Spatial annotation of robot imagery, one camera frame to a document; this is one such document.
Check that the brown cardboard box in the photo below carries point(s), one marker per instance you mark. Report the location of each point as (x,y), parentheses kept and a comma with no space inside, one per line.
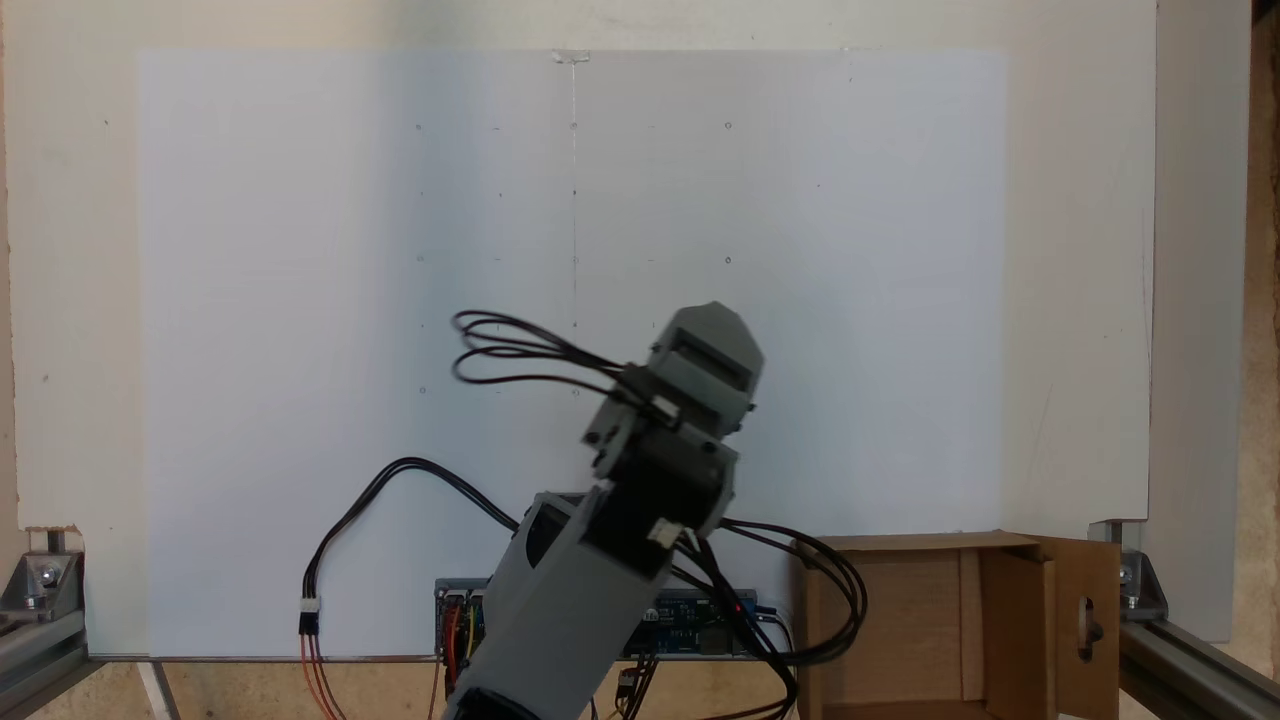
(920,630)

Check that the blue circuit board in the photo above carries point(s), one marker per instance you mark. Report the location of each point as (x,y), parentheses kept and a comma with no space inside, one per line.
(685,612)

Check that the clear tape piece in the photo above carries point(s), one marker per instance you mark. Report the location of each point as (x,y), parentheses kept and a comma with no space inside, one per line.
(571,56)

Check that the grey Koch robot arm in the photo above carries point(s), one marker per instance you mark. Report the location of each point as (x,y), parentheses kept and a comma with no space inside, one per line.
(560,620)

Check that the green circuit board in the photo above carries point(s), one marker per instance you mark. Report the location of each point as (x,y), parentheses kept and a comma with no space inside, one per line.
(460,590)

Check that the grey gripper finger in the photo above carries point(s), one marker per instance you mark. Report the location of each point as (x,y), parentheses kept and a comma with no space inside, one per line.
(742,358)
(705,330)

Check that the large white paper sheet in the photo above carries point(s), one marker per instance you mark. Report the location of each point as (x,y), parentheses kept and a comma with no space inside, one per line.
(300,250)

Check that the aluminium profile post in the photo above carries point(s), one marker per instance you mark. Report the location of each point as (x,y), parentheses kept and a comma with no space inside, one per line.
(1190,670)
(30,660)

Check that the metal corner bracket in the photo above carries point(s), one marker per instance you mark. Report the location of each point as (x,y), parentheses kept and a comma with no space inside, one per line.
(45,585)
(1140,590)

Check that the pale metal strip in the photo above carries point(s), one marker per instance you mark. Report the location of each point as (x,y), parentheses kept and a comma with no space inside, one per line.
(158,690)

